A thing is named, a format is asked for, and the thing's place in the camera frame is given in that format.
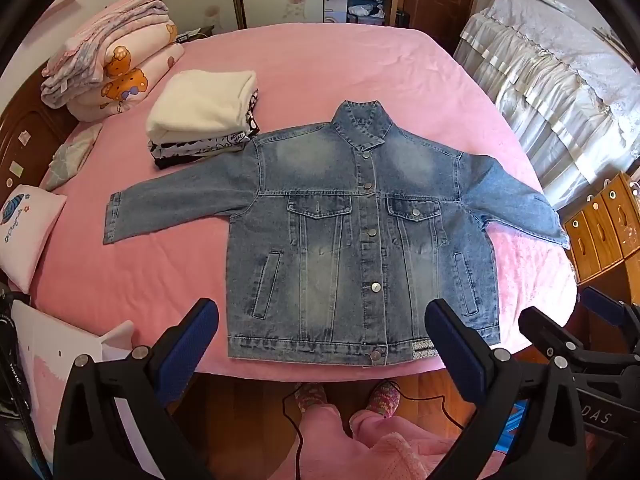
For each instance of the wooden drawer cabinet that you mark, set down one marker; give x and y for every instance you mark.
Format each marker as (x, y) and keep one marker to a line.
(605, 230)

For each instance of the wooden headboard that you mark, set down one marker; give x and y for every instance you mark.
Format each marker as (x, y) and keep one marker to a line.
(25, 135)

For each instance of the white lace covered furniture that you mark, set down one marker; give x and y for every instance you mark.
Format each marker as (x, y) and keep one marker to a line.
(550, 85)

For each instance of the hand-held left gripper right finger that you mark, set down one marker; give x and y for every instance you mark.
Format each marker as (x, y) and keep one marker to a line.
(457, 355)

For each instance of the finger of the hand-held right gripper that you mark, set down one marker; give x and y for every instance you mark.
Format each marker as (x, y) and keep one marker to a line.
(605, 305)
(545, 330)

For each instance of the person's foot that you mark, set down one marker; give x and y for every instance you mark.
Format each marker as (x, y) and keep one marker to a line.
(382, 397)
(310, 397)

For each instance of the small grey patterned pillow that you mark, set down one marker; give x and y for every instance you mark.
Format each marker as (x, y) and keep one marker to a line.
(72, 157)

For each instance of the lavender folded blanket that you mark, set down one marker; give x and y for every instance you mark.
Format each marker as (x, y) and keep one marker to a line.
(95, 40)

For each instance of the black white patterned folded clothes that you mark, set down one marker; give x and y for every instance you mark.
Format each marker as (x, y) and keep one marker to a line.
(220, 145)

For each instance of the white pink printed cushion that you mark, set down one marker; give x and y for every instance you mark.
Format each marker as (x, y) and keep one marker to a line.
(45, 350)

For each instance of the person's left foot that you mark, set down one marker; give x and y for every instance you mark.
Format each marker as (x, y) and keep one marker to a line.
(310, 397)

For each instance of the stack of folded blankets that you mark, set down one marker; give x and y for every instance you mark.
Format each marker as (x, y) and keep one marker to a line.
(130, 80)

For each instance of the white rocket print pillow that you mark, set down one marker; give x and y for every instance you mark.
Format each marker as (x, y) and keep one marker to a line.
(27, 235)

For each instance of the blue denim jacket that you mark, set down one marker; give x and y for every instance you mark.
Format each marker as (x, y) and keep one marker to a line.
(325, 240)

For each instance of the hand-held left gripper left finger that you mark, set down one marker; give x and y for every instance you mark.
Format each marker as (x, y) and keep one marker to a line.
(187, 355)

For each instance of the person's right foot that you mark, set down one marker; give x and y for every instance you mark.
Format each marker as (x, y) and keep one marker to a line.
(382, 397)

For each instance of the pink bed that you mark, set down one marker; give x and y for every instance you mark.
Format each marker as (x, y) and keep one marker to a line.
(310, 65)

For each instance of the person's pink fleece clothing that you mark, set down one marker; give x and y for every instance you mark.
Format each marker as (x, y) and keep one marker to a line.
(380, 450)

